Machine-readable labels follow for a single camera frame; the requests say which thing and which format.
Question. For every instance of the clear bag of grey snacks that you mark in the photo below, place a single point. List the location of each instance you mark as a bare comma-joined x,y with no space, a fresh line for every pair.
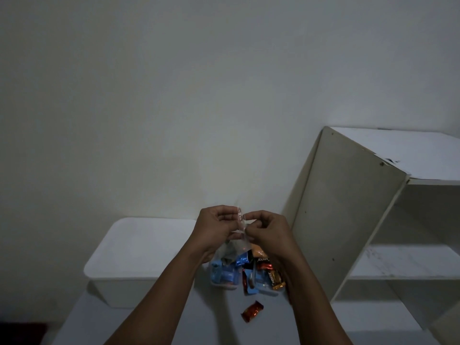
233,249

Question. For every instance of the person's left forearm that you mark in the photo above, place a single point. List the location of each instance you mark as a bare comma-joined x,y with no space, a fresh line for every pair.
161,305

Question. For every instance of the white plastic storage bin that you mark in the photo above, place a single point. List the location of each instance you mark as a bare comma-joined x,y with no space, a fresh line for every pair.
136,244

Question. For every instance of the person's right forearm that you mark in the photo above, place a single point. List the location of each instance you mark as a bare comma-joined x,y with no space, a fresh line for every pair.
316,309

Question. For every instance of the person's left hand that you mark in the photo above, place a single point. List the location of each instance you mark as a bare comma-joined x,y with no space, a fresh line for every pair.
212,229

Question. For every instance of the red candy wrapper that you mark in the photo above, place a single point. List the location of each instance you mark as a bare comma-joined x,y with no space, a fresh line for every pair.
252,311

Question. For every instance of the dark red bed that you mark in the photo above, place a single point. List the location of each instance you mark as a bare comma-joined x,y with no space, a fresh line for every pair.
21,334

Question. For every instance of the pile of candies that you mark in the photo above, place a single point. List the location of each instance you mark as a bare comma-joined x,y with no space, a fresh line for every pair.
266,274

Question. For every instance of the person's right hand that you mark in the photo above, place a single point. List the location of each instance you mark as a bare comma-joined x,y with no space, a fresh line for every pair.
275,240

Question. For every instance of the white shelf unit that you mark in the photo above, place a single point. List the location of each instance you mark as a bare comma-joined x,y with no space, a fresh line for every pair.
345,208

